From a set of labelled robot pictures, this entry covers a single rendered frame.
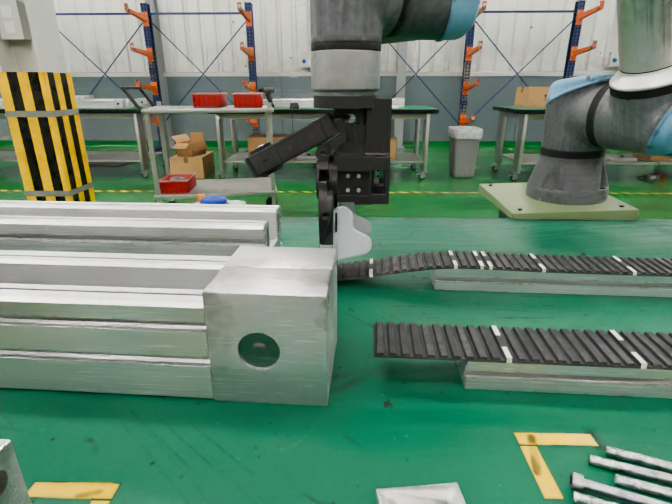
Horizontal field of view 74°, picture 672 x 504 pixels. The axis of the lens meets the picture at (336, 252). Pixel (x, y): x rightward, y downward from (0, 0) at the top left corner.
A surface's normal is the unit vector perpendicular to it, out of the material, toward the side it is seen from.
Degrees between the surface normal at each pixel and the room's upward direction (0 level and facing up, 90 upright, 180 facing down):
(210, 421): 0
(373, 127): 90
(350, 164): 90
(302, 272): 0
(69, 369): 90
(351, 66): 90
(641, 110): 113
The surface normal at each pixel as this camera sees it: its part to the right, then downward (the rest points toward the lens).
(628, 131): -0.82, 0.53
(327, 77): -0.54, 0.29
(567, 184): -0.47, 0.06
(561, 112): -0.89, 0.20
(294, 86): -0.03, 0.35
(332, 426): 0.00, -0.94
